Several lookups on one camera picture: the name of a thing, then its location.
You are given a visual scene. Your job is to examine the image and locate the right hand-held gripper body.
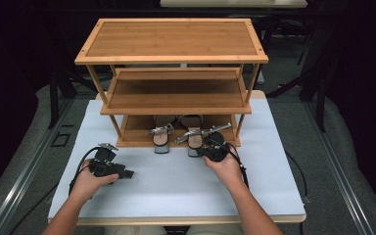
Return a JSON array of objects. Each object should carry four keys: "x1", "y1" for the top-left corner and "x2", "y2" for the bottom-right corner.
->
[{"x1": 199, "y1": 122, "x2": 233, "y2": 164}]

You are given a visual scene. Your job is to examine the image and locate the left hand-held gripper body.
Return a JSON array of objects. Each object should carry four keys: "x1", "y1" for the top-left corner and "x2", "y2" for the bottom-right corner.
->
[{"x1": 87, "y1": 142, "x2": 127, "y2": 179}]

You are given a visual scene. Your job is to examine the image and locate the black silver-strap heeled sandal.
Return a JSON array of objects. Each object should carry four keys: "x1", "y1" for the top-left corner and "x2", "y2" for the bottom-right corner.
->
[
  {"x1": 147, "y1": 115, "x2": 177, "y2": 155},
  {"x1": 174, "y1": 115, "x2": 208, "y2": 159}
]

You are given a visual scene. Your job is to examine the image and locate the wooden three-tier shoe rack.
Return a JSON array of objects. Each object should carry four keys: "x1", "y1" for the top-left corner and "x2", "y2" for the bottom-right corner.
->
[{"x1": 73, "y1": 18, "x2": 270, "y2": 149}]

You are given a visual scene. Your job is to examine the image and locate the person's left hand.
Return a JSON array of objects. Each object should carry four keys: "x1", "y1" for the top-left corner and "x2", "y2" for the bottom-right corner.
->
[{"x1": 68, "y1": 159, "x2": 120, "y2": 204}]

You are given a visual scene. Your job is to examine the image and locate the person's right hand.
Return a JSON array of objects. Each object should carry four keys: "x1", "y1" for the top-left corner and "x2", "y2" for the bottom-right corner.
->
[{"x1": 203, "y1": 144, "x2": 247, "y2": 189}]

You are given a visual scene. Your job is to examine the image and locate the white table mat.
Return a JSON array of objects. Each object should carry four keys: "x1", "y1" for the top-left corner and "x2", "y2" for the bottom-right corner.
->
[{"x1": 47, "y1": 97, "x2": 306, "y2": 219}]

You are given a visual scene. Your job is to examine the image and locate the light wooden table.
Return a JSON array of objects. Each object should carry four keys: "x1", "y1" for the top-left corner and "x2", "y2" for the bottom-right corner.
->
[{"x1": 47, "y1": 90, "x2": 307, "y2": 227}]

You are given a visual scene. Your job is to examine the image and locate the black metal stand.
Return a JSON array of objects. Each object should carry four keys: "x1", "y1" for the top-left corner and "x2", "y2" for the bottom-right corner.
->
[
  {"x1": 46, "y1": 62, "x2": 100, "y2": 130},
  {"x1": 265, "y1": 19, "x2": 328, "y2": 133}
]

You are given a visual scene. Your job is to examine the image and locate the pale background table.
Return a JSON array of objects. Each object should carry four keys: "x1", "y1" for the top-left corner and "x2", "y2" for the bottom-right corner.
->
[{"x1": 160, "y1": 0, "x2": 308, "y2": 9}]

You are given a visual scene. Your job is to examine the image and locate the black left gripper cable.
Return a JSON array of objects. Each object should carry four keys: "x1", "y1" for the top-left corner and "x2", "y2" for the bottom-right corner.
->
[{"x1": 9, "y1": 146, "x2": 101, "y2": 235}]

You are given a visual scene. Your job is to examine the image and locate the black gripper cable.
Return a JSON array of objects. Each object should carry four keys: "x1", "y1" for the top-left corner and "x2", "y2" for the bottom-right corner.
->
[
  {"x1": 207, "y1": 138, "x2": 311, "y2": 235},
  {"x1": 9, "y1": 146, "x2": 101, "y2": 235}
]

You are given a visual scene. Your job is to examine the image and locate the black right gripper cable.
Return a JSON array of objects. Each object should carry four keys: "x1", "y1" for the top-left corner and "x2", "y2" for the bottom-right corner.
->
[{"x1": 207, "y1": 138, "x2": 311, "y2": 235}]

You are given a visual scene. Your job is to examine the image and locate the grey metal floor rail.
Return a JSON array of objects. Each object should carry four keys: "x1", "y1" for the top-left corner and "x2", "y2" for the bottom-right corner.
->
[
  {"x1": 302, "y1": 99, "x2": 376, "y2": 235},
  {"x1": 0, "y1": 97, "x2": 76, "y2": 235}
]

